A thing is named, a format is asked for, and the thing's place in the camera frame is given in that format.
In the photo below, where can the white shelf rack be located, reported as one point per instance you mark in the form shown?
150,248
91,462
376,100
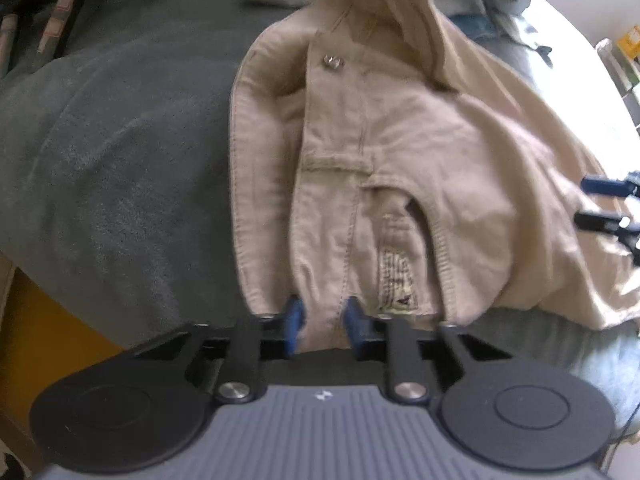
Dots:
617,75

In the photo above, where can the yellow box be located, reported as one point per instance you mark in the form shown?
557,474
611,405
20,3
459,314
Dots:
630,40

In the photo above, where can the grey fleece blanket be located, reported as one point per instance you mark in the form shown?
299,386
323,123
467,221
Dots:
125,160

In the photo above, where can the black tripod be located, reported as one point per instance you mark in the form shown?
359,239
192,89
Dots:
75,0

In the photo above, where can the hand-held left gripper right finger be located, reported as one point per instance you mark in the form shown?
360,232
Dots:
356,327

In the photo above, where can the beige pants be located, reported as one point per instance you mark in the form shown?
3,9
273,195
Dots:
400,135

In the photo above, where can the pale grey-blue cloth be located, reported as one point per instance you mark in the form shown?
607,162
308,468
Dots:
505,0

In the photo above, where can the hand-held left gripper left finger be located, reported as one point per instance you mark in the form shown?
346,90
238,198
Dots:
293,322

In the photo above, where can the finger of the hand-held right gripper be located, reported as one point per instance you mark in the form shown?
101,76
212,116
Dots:
605,186
600,222

